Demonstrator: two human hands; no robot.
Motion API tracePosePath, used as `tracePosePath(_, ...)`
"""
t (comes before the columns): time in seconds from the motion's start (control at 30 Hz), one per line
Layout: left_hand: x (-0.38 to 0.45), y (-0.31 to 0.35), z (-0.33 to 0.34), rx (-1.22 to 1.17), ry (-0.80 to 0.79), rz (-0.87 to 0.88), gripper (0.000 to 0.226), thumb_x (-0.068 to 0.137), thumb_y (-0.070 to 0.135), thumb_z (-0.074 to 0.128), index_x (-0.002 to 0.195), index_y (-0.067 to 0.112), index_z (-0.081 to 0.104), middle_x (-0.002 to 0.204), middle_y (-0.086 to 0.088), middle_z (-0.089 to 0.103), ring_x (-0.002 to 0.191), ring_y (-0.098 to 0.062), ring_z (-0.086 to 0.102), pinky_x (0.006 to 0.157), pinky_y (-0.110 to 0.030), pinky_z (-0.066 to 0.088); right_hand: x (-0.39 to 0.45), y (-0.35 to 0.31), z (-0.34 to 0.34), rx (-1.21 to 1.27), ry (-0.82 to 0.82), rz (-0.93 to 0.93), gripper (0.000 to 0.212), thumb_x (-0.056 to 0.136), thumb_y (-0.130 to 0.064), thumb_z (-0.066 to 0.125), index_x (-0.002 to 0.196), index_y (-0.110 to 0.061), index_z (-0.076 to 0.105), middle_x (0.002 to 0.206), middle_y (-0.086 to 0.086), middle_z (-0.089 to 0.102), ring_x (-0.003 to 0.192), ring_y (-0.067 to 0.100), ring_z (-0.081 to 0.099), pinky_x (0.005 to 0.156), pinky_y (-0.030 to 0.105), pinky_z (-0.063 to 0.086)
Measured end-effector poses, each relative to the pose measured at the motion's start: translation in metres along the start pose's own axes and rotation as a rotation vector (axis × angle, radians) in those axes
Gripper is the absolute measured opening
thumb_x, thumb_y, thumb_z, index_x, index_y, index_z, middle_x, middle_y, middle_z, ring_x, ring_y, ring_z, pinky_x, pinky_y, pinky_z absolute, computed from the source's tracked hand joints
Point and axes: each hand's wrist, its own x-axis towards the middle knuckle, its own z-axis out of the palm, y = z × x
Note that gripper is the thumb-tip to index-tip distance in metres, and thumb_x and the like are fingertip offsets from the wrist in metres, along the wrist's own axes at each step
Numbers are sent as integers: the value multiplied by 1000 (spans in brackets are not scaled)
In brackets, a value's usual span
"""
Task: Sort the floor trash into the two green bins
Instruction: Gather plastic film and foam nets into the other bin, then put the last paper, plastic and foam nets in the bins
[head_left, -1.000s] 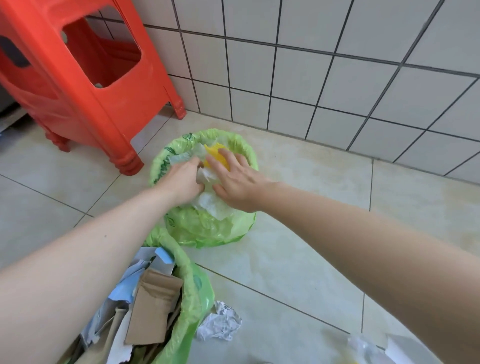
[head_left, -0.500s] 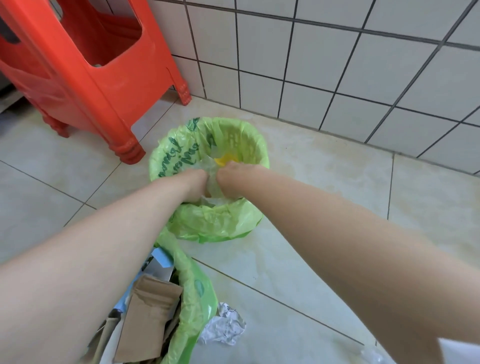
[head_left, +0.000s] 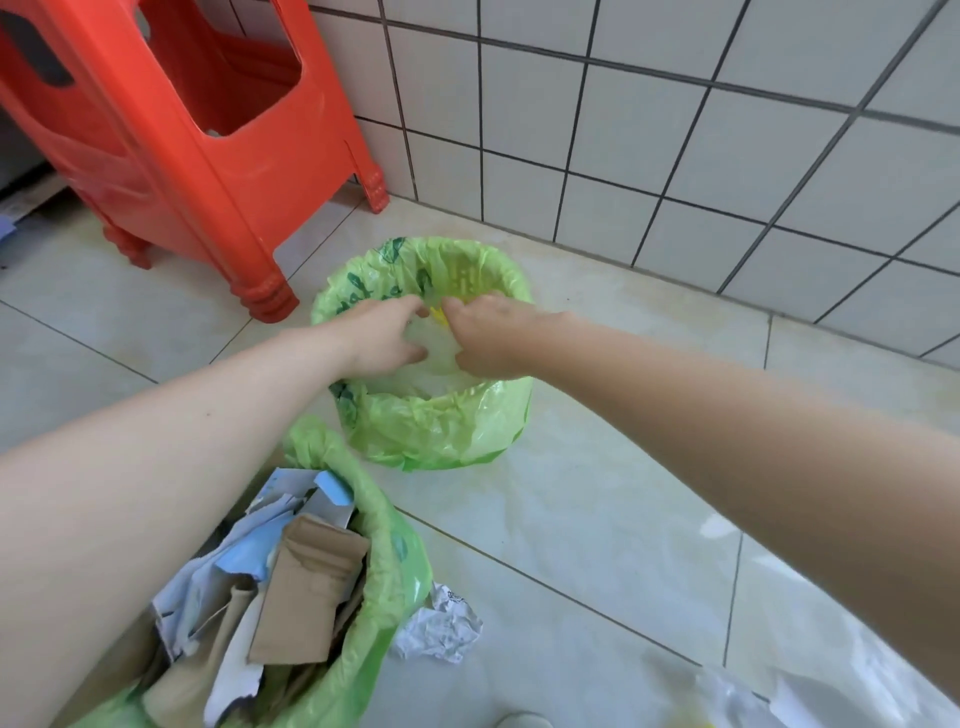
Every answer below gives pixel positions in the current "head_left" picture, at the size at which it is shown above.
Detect person's right hand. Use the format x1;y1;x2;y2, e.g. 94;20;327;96
440;293;571;380

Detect person's left hand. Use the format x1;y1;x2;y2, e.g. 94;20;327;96
335;293;431;380

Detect clear plastic film scraps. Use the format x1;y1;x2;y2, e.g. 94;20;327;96
359;311;960;728

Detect brown cardboard pieces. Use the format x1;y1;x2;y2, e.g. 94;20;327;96
142;513;373;728

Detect white paper ball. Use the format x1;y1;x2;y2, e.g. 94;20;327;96
389;583;484;665

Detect white paper scraps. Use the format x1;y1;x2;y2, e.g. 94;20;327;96
153;468;826;728

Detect person's left forearm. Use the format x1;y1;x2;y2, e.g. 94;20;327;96
0;322;354;728

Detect red plastic stool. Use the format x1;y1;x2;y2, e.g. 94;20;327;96
0;0;390;324

